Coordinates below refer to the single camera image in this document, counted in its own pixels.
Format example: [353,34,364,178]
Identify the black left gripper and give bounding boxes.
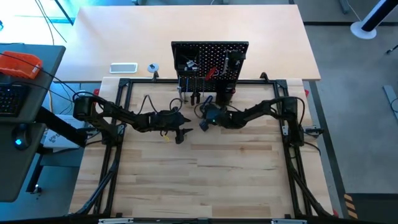
[148,106,195,145]

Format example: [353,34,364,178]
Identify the black-handled pliers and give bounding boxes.
[190,89,201,106]

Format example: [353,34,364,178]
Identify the red T-handle hex key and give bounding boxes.
[205,66,218,81]

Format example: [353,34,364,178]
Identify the black C-clamp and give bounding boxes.
[229,50,247,67]

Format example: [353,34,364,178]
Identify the silver double-prong peg hook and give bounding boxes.
[185,77,206,98]

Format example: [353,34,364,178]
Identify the black pegboard cup holder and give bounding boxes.
[216,85,237,107]

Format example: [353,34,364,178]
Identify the small silver wrench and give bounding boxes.
[223,50,230,77]

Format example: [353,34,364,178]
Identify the black perforated pegboard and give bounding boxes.
[170,40,250,107]

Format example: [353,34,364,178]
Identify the white rectangular device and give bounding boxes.
[109,62,139,75]

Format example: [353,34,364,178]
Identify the light wooden desk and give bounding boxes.
[55,4,322,82]

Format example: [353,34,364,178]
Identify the white printed box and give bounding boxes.
[42,114,90,150]

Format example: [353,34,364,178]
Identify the black computer mouse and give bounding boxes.
[11,123,32,152]

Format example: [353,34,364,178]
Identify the white floor stand base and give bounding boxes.
[350,0,398,40]

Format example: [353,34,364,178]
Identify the black backlit keyboard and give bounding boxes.
[0,83,31,118]

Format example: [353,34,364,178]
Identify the orange plastic case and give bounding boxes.
[0,50,44,80]

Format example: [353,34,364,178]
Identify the dark grey side desk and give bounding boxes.
[0,42,67,203]

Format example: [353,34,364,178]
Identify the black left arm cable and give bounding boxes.
[136,94,185,118]

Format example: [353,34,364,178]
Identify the black aluminium table frame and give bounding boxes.
[67,72,335,220]

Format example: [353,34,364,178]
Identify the silver metal bracket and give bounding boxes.
[98,217,135,224]
[271,218,308,224]

